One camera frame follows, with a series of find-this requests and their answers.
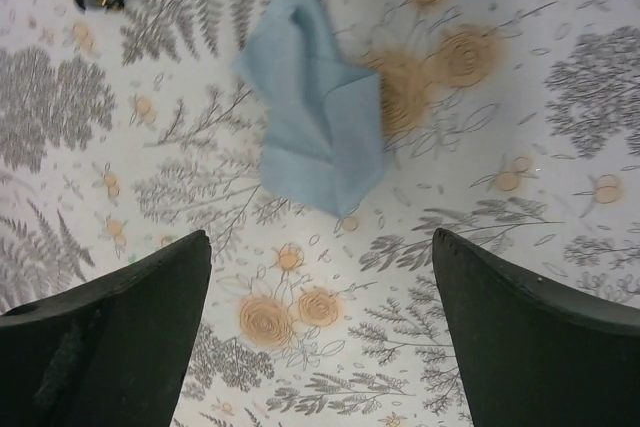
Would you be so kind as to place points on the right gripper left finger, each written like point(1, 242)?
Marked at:
point(111, 352)

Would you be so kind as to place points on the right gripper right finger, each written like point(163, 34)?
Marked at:
point(532, 351)

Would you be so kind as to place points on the light blue cloth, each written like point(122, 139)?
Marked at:
point(323, 145)

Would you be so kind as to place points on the floral table mat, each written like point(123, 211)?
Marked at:
point(513, 123)

